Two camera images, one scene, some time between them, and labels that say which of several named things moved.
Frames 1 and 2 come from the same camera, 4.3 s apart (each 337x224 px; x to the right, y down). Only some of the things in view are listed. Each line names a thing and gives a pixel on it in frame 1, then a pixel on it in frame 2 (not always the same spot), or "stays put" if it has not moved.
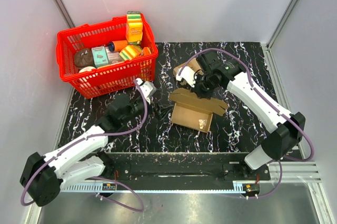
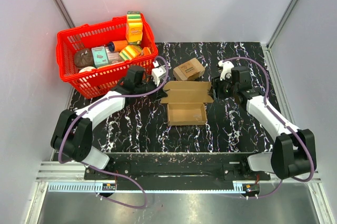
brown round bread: x=83 y=58 stays put
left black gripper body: x=157 y=113 to x=144 y=88
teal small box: x=100 y=56 stays put
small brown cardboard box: x=192 y=64 stays put
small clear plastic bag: x=202 y=123 to x=198 y=117
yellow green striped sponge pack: x=128 y=52 stays put
